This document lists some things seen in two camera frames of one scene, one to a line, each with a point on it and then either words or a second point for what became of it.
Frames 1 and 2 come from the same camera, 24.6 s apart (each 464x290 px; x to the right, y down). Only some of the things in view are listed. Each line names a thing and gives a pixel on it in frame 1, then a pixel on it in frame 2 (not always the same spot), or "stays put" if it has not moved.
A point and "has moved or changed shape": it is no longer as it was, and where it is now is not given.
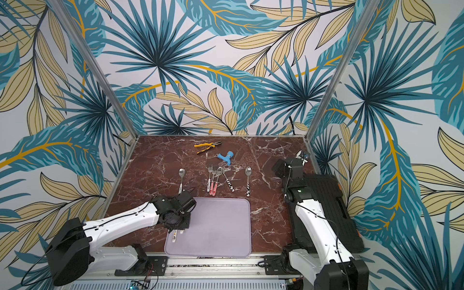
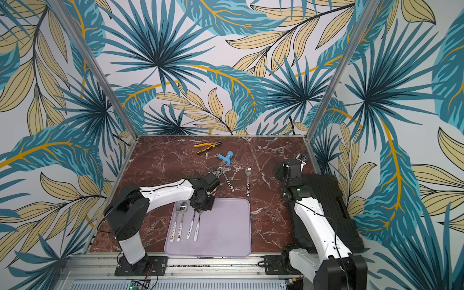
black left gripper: (184, 226) → (209, 207)
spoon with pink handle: (219, 171) stays put
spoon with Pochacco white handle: (182, 173) → (197, 228)
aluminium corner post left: (95, 66) stays put
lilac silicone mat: (220, 227) stays put
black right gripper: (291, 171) stays put
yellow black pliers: (206, 144) stays put
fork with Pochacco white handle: (210, 168) → (190, 226)
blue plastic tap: (229, 154) stays put
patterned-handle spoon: (229, 183) stays put
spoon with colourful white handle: (174, 235) has moved or changed shape
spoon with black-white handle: (248, 171) stays put
